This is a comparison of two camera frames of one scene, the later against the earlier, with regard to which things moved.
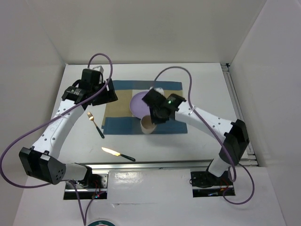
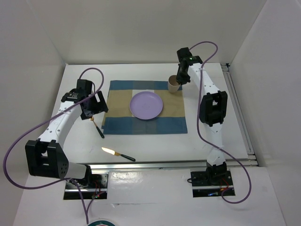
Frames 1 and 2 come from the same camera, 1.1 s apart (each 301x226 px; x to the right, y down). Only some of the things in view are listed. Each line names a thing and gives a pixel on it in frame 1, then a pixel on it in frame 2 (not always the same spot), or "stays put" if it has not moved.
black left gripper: x=109 y=95 -> x=102 y=107
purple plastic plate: x=139 y=108 stays put
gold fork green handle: x=91 y=118 stays put
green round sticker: x=101 y=222 stays put
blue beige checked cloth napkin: x=117 y=118 stays put
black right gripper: x=155 y=119 -> x=180 y=79
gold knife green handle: x=117 y=154 stays put
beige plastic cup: x=147 y=126 -> x=173 y=85
